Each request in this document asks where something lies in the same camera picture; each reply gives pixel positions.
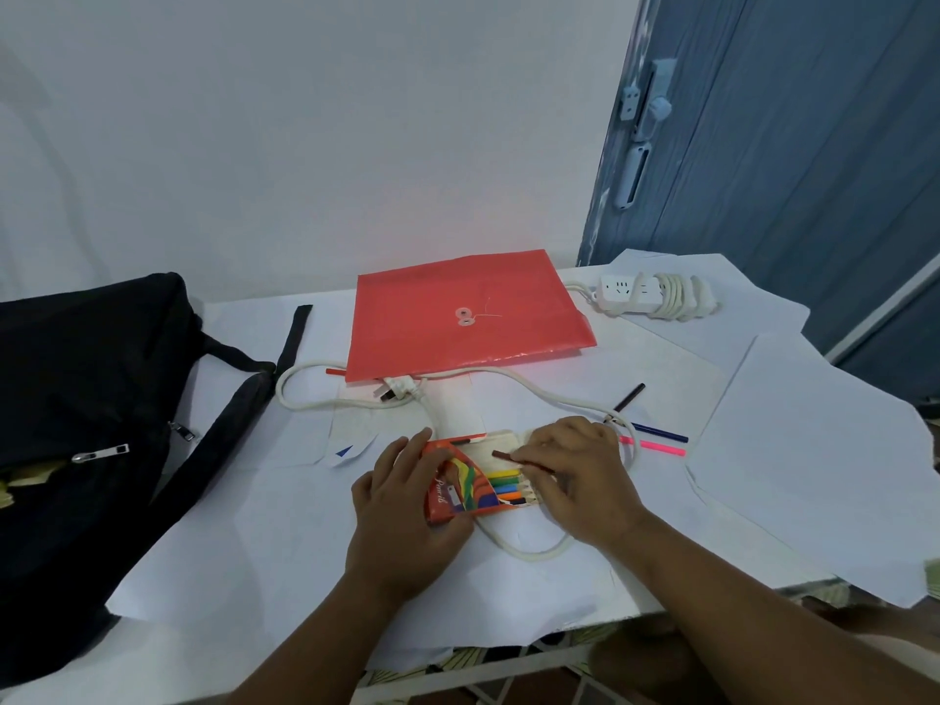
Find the person's right hand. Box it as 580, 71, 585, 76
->
510, 416, 649, 552

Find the person's left hand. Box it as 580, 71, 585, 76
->
344, 427, 475, 603

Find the brown coloured pencil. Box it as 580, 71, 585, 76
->
491, 449, 557, 476

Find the orange coloured pencil box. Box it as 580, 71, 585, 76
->
422, 430, 546, 526

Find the person's left forearm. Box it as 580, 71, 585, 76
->
226, 565, 443, 705

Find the person's right forearm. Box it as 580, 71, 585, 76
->
608, 508, 940, 705

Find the paper scrap with blue triangle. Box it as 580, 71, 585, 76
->
325, 414, 380, 468

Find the black coloured pencil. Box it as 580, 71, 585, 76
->
604, 383, 647, 425

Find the pink coloured pencil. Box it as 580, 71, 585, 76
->
618, 435, 687, 458

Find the dark blue coloured pencil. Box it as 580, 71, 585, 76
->
630, 422, 690, 445

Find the white paper table cover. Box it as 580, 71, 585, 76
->
105, 289, 834, 672

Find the red document envelope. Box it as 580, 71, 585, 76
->
344, 249, 598, 384

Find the white power strip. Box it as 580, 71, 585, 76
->
591, 271, 720, 322

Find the person's leg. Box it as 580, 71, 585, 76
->
587, 613, 729, 705

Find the large white paper sheet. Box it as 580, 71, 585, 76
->
685, 330, 940, 609

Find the black backpack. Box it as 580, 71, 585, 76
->
0, 271, 314, 688

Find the white door latch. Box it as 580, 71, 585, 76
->
612, 58, 678, 212

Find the yellow paper in backpack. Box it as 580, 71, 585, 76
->
0, 461, 69, 509

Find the blue door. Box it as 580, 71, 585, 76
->
577, 0, 940, 404

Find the white table frame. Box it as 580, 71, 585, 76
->
351, 638, 614, 705

